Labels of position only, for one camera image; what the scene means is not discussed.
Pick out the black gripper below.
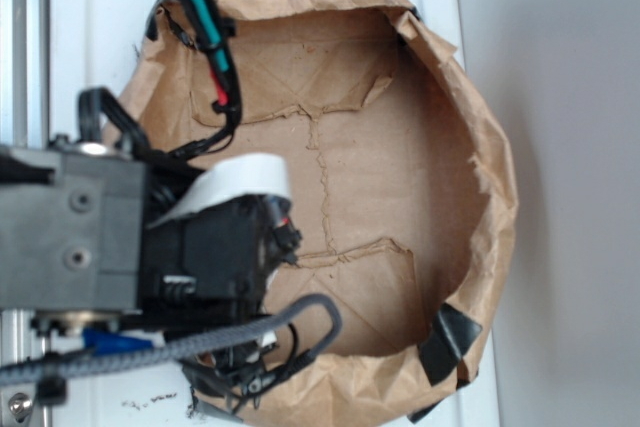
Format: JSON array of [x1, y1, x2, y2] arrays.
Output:
[[141, 195, 301, 327]]

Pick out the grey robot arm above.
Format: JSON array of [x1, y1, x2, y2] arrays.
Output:
[[1, 143, 301, 332]]

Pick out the brown paper bag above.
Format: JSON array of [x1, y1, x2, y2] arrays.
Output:
[[130, 0, 518, 427]]

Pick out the white plastic tray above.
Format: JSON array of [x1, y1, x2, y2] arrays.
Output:
[[47, 0, 501, 427]]

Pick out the grey braided cable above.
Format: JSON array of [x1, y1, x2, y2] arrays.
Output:
[[0, 293, 344, 388]]

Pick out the black wire bundle coloured sleeves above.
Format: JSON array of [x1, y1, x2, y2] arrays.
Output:
[[170, 0, 242, 160]]

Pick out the aluminium frame rail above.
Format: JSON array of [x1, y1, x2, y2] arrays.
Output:
[[1, 0, 53, 426]]

